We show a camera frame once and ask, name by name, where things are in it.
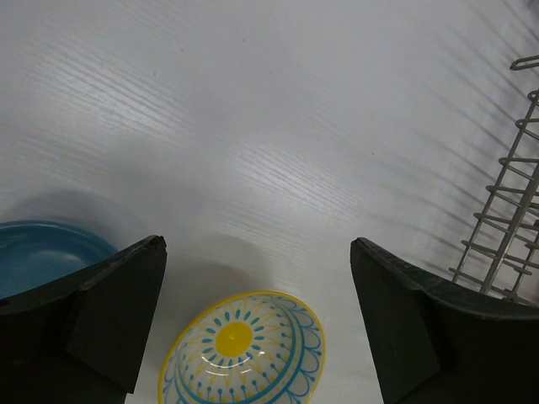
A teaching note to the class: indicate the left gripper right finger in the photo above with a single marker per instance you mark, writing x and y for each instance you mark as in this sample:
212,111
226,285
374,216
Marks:
433,341

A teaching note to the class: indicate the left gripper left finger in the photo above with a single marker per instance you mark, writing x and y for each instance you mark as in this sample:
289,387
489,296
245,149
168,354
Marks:
81,338

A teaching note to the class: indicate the blue bowl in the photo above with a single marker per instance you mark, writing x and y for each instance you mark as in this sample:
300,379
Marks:
34,253

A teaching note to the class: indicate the patterned sunflower bowl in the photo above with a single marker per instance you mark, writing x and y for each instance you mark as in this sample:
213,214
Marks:
256,347

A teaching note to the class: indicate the grey wire dish rack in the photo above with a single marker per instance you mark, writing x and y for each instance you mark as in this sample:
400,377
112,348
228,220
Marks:
500,257

